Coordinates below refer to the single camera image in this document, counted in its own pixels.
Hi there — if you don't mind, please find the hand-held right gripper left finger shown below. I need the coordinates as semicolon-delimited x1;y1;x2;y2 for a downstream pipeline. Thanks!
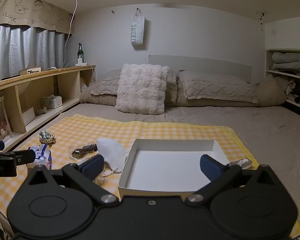
26;153;121;207

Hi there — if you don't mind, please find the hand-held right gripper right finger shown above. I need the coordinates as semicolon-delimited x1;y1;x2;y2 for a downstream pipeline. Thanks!
186;154;278;206

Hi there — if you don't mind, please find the brown cord necklace packet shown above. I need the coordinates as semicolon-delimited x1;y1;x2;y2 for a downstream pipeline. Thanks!
69;142;99;161

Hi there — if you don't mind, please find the white face mask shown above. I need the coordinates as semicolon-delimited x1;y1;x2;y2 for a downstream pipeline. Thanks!
96;137;131;179

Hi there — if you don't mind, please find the white cardboard box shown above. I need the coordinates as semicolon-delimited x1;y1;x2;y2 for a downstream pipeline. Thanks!
118;138;230;197

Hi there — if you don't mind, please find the blue white tissue packet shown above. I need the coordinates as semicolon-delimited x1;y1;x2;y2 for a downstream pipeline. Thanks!
27;144;52;170

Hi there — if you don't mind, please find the green patterned scrunchie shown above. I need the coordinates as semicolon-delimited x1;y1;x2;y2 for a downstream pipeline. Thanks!
39;131;57;144

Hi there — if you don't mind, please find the clear plastic packet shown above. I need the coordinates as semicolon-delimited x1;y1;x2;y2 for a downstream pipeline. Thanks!
226;157;253;169

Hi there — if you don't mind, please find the white card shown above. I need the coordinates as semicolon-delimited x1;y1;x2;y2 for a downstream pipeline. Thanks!
22;107;36;126

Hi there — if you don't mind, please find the white tissue box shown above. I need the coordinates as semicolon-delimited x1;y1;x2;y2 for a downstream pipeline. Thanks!
42;95;63;109

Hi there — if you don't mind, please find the grey bedsheet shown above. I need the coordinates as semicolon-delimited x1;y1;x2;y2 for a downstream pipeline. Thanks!
60;103;300;232

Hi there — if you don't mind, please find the yellow checked mat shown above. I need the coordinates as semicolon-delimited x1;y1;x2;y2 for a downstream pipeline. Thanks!
0;114;300;239

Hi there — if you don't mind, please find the beige textured pillow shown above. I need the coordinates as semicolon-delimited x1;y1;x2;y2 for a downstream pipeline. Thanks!
90;69;178;104
177;70;260;104

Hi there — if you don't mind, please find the beige box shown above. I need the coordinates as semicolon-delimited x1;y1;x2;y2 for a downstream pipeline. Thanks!
18;66;42;76

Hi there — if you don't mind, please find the wooden bedside shelf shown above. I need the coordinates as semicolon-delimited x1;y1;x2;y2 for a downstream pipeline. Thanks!
0;64;96;153

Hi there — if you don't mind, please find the fluffy white cushion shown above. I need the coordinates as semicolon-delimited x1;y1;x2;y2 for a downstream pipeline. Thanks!
115;63;171;116

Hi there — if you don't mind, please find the grey curtain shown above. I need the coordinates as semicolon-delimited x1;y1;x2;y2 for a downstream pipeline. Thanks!
0;26;66;82

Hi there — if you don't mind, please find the white headboard panel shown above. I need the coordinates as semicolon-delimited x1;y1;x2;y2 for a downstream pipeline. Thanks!
148;55;252;84

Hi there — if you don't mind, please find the green glass bottle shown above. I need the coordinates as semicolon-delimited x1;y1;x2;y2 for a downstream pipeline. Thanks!
77;43;85;61

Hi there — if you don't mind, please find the pile of dark clothes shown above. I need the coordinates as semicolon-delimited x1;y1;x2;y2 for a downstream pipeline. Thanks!
287;79;300;104

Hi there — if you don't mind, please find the folded beige blanket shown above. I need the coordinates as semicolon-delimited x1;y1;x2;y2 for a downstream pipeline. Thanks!
272;61;300;71

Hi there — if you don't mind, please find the folded grey blanket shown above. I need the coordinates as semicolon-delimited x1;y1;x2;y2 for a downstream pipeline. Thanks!
272;52;300;64

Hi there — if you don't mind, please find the cartoon printed curtain valance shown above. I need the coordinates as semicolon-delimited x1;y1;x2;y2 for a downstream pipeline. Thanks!
0;0;73;34

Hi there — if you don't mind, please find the white hanging bag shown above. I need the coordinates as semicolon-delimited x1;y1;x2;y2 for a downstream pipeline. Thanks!
131;8;146;51

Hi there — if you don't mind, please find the white wall shelf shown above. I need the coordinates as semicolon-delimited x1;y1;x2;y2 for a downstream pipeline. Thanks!
265;48;300;118

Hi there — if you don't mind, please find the white hanging cable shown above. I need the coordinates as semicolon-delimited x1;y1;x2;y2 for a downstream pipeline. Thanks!
63;0;82;69

